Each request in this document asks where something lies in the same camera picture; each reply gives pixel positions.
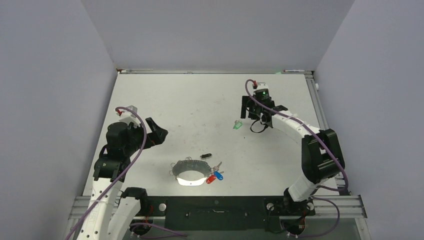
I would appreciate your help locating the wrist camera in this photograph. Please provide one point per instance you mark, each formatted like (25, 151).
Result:
(126, 116)
(260, 86)

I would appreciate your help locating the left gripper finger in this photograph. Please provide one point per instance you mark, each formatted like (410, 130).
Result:
(153, 125)
(157, 137)

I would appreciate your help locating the metal crescent keyring plate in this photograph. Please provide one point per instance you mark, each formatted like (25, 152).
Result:
(190, 172)

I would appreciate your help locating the right aluminium rail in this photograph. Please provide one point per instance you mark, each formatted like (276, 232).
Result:
(323, 124)

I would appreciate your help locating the small black stick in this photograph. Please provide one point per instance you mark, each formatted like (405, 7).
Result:
(205, 156)

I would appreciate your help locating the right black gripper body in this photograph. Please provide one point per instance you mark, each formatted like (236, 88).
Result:
(257, 109)

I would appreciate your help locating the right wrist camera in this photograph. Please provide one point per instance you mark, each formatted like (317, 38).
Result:
(260, 86)

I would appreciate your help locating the rear aluminium rail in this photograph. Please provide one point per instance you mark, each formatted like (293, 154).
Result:
(239, 71)

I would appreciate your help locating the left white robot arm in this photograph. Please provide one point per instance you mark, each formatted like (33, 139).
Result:
(123, 140)

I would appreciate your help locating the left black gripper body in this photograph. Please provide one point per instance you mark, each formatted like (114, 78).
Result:
(137, 135)

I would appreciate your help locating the green tagged key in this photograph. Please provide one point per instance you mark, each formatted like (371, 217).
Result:
(237, 124)

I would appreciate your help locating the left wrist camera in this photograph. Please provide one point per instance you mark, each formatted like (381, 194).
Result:
(126, 116)

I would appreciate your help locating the front aluminium rail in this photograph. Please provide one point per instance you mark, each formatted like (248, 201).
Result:
(350, 207)

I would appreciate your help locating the red tagged key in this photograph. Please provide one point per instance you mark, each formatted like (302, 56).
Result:
(211, 178)

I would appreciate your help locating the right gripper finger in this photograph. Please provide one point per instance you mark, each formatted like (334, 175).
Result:
(244, 101)
(250, 106)

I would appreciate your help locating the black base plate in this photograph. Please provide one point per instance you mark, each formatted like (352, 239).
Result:
(223, 213)

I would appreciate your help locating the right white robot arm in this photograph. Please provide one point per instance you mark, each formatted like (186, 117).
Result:
(321, 154)

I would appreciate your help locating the aluminium rail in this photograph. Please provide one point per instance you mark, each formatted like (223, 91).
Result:
(350, 207)
(323, 124)
(239, 71)

